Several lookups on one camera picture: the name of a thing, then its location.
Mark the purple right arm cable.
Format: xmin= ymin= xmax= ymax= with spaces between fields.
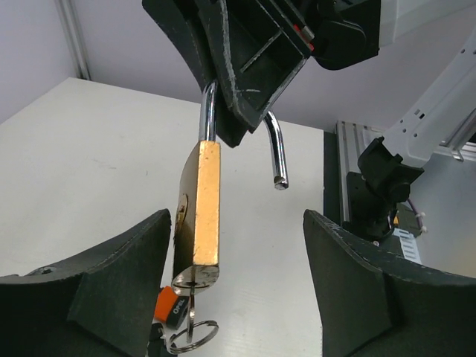
xmin=407 ymin=199 xmax=428 ymax=235

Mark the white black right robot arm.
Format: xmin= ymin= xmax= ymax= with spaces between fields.
xmin=142 ymin=1 xmax=475 ymax=240

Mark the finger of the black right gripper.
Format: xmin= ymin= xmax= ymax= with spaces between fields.
xmin=142 ymin=0 xmax=246 ymax=148

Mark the black-headed key bunch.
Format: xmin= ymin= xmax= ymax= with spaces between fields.
xmin=147 ymin=323 xmax=169 ymax=357

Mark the silver key with ring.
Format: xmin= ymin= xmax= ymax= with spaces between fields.
xmin=168 ymin=282 xmax=219 ymax=355

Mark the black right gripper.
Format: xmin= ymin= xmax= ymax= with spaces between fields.
xmin=200 ymin=0 xmax=382 ymax=129

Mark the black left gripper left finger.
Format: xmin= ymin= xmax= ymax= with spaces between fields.
xmin=1 ymin=209 xmax=171 ymax=356

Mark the right white cable duct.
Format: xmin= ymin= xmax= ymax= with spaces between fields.
xmin=393 ymin=228 xmax=422 ymax=265

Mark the large brass padlock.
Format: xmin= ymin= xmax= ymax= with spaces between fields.
xmin=170 ymin=80 xmax=289 ymax=295

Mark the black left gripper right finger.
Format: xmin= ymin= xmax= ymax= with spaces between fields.
xmin=303 ymin=210 xmax=475 ymax=356

